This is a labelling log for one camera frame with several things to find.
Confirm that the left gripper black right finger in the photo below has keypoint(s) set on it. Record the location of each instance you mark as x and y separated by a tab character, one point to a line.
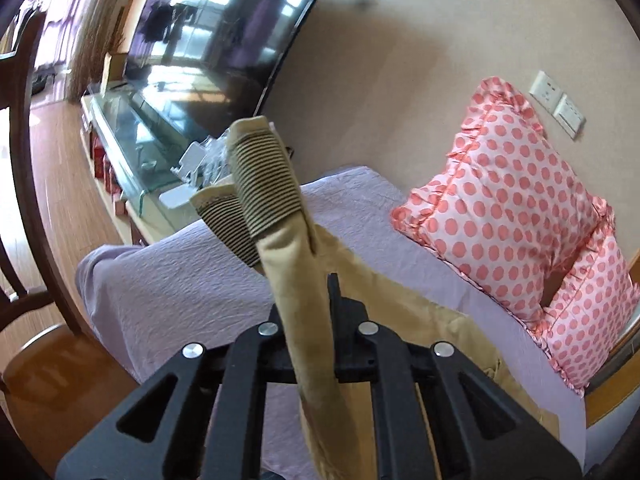
435	414

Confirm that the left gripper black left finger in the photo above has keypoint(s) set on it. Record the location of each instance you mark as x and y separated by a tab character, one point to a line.
200	416

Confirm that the khaki tan pants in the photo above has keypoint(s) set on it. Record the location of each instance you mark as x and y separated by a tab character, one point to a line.
260	215

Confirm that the lavender bed sheet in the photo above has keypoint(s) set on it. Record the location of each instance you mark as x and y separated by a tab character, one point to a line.
146	303

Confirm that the dark wooden chair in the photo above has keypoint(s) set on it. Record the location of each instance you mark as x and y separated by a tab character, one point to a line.
66	359

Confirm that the polka dot pillow near television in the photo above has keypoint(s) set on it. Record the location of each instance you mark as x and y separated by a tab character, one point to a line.
507	211

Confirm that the polka dot pillow near door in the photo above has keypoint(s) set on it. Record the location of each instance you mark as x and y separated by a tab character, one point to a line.
593	304

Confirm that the clear plastic packaging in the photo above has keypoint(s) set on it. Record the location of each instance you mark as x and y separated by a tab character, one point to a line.
206	163

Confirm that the glass top tv stand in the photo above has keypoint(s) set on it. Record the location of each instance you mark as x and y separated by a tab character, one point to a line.
132	151

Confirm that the black flat television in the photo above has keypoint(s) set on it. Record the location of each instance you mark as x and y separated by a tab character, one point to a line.
199	65

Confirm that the white wall light switch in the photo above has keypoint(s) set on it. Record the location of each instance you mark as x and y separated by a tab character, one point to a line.
568	116

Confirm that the white wall power socket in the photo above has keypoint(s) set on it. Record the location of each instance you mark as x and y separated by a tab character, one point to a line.
546	91

